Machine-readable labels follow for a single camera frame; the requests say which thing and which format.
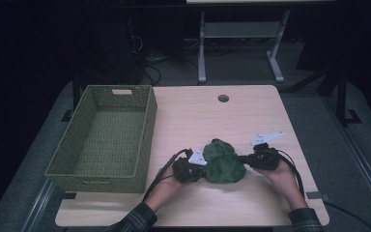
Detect metal floor rail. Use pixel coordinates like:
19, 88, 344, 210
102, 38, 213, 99
20, 178, 59, 232
320, 95, 371, 223

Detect person's left hand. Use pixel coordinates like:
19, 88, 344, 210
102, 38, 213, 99
144, 168, 187, 212

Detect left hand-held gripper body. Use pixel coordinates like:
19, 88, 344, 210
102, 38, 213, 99
173, 147, 207, 184

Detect grey tape piece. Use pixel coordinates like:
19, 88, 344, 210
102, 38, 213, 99
305, 190, 330, 201

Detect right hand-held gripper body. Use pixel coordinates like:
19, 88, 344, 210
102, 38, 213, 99
250, 130, 286, 171

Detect black metal stand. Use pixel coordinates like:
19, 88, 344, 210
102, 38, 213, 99
332, 66, 363, 128
60, 69, 82, 124

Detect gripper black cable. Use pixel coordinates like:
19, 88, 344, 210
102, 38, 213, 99
141, 148, 194, 202
269, 147, 306, 198

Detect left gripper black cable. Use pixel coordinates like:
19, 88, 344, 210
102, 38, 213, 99
141, 148, 194, 202

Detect grey metal stand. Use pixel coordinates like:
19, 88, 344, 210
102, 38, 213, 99
197, 9, 292, 85

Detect person's right hand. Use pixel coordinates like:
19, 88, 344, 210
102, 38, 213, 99
254, 160, 309, 212

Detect black floor cable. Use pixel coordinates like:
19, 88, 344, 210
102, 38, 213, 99
323, 200, 371, 232

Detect green fluffy cloth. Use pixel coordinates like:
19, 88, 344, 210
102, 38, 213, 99
202, 138, 247, 185

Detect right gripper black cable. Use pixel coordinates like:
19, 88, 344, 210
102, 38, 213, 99
269, 147, 306, 198

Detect green woven basket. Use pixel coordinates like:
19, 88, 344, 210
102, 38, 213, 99
43, 84, 158, 194

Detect bundle of floor cables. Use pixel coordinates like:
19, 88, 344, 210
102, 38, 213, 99
131, 33, 201, 87

